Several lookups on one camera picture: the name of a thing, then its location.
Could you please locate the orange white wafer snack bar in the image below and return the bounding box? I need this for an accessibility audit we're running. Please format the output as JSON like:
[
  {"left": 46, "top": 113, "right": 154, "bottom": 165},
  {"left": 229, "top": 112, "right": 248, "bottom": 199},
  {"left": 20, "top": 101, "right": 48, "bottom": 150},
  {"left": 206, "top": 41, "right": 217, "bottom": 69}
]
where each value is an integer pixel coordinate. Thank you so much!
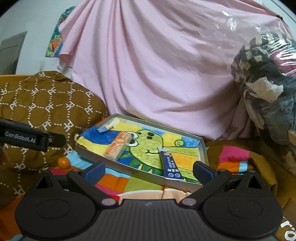
[{"left": 103, "top": 132, "right": 132, "bottom": 161}]

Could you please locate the colourful cartoon bedspread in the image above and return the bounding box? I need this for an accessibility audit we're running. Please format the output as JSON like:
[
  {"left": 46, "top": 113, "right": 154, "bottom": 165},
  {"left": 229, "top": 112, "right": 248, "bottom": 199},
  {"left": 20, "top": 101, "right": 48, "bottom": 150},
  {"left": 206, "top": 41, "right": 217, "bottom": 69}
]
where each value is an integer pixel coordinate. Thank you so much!
[{"left": 0, "top": 138, "right": 296, "bottom": 241}]

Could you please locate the colourful wall poster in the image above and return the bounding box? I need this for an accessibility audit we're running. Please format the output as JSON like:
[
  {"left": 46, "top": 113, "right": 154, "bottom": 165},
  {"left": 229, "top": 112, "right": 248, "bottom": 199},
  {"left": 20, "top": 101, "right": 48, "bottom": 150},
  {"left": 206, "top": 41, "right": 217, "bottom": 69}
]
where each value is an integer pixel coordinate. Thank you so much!
[{"left": 45, "top": 6, "right": 75, "bottom": 58}]

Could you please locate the small orange tangerine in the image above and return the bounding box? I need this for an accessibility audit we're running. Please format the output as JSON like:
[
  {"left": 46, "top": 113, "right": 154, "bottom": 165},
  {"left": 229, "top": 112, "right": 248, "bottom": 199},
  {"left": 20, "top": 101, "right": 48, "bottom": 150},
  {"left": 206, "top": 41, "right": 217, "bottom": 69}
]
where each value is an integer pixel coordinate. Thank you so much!
[{"left": 57, "top": 157, "right": 71, "bottom": 170}]

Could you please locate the pink hanging sheet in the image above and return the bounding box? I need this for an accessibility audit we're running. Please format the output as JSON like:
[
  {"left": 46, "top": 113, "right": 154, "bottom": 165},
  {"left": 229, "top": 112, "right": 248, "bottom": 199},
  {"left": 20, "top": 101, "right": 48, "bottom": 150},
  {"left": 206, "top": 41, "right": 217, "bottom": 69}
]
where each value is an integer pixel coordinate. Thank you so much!
[{"left": 59, "top": 1, "right": 292, "bottom": 140}]

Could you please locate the grey shallow box tray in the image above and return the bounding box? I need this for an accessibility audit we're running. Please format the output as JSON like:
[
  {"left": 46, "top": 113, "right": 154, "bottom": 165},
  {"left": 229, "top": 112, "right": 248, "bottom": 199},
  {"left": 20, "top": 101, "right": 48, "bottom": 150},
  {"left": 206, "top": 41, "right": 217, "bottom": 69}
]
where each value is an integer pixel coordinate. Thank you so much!
[{"left": 74, "top": 113, "right": 210, "bottom": 193}]

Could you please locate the brown PF patterned quilt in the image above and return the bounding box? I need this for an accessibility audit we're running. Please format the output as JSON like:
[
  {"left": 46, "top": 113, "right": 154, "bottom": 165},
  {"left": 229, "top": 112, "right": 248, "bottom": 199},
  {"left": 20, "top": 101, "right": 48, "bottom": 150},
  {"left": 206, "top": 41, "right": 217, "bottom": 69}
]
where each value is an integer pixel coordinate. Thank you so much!
[{"left": 1, "top": 71, "right": 109, "bottom": 208}]

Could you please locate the clear bag of clothes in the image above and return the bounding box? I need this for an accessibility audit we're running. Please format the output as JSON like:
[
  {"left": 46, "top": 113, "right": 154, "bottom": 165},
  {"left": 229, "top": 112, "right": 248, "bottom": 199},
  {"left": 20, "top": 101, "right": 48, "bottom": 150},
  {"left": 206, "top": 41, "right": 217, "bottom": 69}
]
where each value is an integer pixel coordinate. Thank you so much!
[{"left": 230, "top": 32, "right": 295, "bottom": 170}]

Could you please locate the blue stick snack packet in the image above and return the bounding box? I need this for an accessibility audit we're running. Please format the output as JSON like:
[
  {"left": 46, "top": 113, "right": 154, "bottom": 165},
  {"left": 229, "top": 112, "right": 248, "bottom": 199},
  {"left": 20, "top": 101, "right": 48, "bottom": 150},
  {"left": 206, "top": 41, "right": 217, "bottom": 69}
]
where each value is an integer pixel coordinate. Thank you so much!
[{"left": 158, "top": 148, "right": 184, "bottom": 181}]

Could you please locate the frog drawing paper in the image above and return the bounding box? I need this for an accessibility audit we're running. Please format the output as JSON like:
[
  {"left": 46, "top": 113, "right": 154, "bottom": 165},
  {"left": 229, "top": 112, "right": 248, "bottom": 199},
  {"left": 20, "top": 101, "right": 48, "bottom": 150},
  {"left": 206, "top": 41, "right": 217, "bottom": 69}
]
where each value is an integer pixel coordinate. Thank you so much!
[{"left": 75, "top": 116, "right": 202, "bottom": 185}]

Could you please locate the white wall socket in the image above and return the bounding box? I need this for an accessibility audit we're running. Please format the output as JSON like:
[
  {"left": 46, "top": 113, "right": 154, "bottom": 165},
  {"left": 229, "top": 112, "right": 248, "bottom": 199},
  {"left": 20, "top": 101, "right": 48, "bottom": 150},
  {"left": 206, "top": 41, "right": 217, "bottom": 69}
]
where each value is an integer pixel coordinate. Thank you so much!
[{"left": 39, "top": 61, "right": 46, "bottom": 72}]

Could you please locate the grey door frame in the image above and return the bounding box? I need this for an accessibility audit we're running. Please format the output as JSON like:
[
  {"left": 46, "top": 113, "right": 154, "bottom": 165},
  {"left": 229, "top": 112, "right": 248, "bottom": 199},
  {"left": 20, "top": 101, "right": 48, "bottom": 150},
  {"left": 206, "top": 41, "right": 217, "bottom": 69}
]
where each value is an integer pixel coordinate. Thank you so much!
[{"left": 0, "top": 32, "right": 27, "bottom": 75}]

